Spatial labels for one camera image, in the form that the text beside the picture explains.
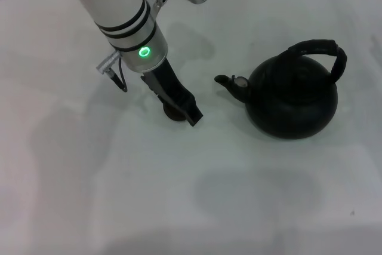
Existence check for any dark brown teacup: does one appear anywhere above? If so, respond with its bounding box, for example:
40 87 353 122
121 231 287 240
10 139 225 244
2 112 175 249
163 103 189 122

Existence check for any left arm cable with connector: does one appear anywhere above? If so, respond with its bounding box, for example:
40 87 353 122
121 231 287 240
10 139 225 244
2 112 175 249
95 51 128 93

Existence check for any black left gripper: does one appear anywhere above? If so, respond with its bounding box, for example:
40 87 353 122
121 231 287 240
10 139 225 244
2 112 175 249
140 57 205 128

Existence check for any black round teapot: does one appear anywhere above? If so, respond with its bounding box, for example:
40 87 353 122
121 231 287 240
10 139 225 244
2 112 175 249
214 38 349 140

